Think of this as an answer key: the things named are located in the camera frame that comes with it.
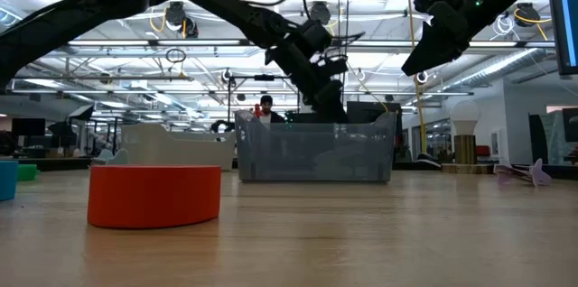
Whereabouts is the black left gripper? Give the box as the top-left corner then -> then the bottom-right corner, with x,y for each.
266,19 -> 350,125

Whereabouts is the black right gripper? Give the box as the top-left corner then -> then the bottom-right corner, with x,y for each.
400,0 -> 471,78

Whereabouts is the dark translucent plastic bin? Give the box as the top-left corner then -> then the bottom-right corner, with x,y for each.
233,109 -> 398,184

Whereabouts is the purple staple remover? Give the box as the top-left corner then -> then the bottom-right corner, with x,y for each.
493,157 -> 554,189

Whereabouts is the red tape roll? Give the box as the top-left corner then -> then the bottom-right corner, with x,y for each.
87,164 -> 223,230

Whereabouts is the grey staple remover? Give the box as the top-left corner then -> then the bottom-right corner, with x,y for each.
91,148 -> 131,167

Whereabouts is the small green stapler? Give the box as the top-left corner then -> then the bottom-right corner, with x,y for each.
16,163 -> 40,183

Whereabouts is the light blue tape roll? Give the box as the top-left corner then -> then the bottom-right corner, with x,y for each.
0,160 -> 20,202

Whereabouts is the black background screen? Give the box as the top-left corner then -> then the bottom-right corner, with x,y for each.
10,117 -> 47,138
345,100 -> 404,126

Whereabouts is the person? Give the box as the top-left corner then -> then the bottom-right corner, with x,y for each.
253,94 -> 286,125

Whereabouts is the white bulb lamp wooden base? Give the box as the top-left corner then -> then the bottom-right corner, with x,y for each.
441,98 -> 497,176

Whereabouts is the computer monitor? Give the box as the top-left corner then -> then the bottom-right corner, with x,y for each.
548,0 -> 578,77

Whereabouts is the light grey plastic bin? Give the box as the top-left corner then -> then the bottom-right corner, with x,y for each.
119,123 -> 237,172

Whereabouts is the black studio light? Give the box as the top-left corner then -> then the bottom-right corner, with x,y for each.
67,103 -> 96,122

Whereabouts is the yellow cable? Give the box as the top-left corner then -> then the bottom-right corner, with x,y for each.
405,0 -> 429,156

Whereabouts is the black ceiling cord reel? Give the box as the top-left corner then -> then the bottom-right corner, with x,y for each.
163,0 -> 200,40
513,1 -> 542,29
308,0 -> 334,26

